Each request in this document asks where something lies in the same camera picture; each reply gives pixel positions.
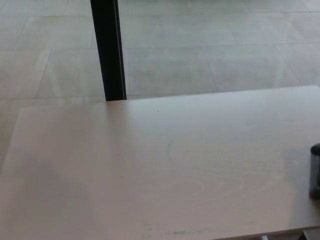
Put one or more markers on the dark grey speckled board eraser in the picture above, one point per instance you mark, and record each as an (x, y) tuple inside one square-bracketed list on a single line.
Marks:
[(316, 180)]

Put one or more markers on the black vertical metal post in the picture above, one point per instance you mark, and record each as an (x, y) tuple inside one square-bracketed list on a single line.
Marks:
[(109, 50)]

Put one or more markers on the dark grey under-table frame part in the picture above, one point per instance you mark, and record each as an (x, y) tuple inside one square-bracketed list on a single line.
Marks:
[(311, 235)]

